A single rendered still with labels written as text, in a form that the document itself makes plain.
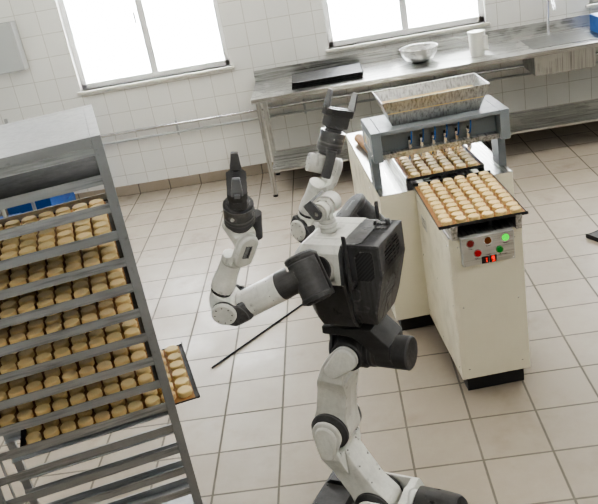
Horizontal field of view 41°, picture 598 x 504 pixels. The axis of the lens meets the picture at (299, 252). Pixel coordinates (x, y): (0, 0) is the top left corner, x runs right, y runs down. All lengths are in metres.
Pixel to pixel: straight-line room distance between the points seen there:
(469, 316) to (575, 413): 0.64
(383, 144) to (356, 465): 1.89
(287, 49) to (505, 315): 4.17
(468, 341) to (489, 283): 0.31
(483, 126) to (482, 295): 1.00
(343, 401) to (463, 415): 1.22
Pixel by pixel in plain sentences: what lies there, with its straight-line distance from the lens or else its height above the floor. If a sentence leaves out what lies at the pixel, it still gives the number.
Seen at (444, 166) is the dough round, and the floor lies 0.91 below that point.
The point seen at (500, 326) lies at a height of 0.34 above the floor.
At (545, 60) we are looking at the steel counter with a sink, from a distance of 7.10.
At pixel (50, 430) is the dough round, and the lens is 2.85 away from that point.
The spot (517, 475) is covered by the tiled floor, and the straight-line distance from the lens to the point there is 3.61.
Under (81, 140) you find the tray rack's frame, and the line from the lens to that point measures 2.39.
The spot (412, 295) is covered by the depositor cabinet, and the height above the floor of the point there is 0.23.
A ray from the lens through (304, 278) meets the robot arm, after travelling 2.34.
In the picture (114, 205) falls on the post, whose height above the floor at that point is 1.60.
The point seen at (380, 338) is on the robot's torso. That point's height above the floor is 1.02.
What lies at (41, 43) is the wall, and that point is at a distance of 7.80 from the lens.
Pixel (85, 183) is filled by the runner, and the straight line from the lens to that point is 2.45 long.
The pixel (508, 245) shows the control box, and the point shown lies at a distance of 3.73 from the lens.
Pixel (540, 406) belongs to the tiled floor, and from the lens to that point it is 3.99.
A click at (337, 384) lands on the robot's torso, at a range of 2.75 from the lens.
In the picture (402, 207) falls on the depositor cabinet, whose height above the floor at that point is 0.75.
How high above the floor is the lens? 2.34
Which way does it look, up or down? 24 degrees down
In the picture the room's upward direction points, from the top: 11 degrees counter-clockwise
